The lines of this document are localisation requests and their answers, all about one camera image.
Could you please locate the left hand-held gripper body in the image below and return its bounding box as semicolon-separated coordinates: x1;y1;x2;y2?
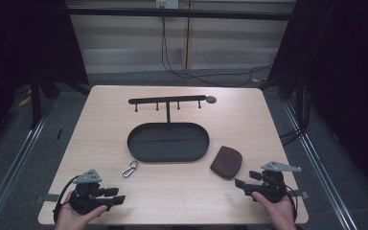
68;169;114;216

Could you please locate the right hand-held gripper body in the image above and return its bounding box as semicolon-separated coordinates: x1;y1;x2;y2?
244;160;302;204

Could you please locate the silver carabiner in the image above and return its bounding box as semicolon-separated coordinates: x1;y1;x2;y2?
122;160;139;179

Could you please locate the brown leather coin pouch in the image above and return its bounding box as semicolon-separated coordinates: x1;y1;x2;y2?
209;145;243;180

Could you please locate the black key rack with tray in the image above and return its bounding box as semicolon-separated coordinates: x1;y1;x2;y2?
126;94;218;163

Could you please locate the person's left hand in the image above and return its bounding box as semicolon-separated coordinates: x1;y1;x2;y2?
55;191;108;230

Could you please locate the person's right hand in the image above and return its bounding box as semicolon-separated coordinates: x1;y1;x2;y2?
252;191;298;230

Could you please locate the black metal stand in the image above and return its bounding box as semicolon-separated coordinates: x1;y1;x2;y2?
29;72;43;129

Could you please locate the yellow scrap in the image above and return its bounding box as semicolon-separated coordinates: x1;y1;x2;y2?
17;95;33;108

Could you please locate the black curtain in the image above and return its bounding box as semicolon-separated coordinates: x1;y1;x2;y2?
258;0;368;196
0;0;90;157

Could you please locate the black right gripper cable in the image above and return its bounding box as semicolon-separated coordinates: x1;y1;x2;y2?
284;184;300;222

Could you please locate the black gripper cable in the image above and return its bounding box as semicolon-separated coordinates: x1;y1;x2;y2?
284;184;300;222
53;174;81;224

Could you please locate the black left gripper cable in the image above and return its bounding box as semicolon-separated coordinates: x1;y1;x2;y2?
53;174;81;224

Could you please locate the grey strap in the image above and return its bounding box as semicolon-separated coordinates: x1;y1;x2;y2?
288;189;311;200
34;193;60;203

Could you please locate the metal floor rail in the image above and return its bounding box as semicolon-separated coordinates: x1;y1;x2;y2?
0;95;59;230
282;101;359;230

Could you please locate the black floor cable bundle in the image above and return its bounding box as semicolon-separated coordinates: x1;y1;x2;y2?
279;126;305;147

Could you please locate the long black wall cable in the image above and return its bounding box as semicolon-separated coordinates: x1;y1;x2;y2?
160;15;273;88

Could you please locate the black horizontal frame bar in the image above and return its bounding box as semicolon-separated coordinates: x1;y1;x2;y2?
66;7;294;22

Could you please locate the white wall outlet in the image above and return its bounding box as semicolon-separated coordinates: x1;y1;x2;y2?
154;0;180;10

